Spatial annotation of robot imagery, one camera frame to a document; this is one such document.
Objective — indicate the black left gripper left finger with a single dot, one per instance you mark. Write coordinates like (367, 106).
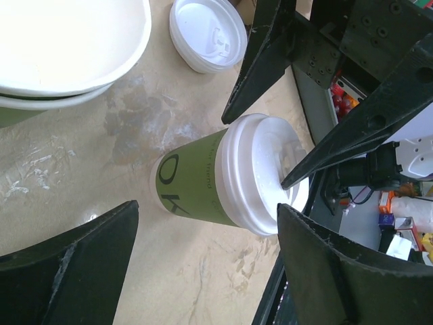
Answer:
(73, 278)

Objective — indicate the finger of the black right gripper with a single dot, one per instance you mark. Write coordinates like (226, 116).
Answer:
(403, 94)
(270, 42)

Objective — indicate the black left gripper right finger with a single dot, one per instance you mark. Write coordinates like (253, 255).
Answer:
(380, 289)

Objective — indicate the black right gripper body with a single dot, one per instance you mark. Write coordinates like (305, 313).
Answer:
(360, 41)

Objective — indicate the green paper cup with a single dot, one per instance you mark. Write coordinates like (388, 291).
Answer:
(183, 181)

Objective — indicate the white plastic cup lid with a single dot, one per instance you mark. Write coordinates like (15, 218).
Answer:
(254, 156)

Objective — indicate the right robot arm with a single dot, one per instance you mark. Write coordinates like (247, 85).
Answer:
(376, 168)

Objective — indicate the stack of white lids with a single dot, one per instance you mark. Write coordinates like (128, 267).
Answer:
(209, 35)

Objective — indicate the grey fruit tray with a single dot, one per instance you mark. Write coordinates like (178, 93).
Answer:
(321, 101)

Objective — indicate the stacked green paper cups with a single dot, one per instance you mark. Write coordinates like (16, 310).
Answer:
(58, 54)

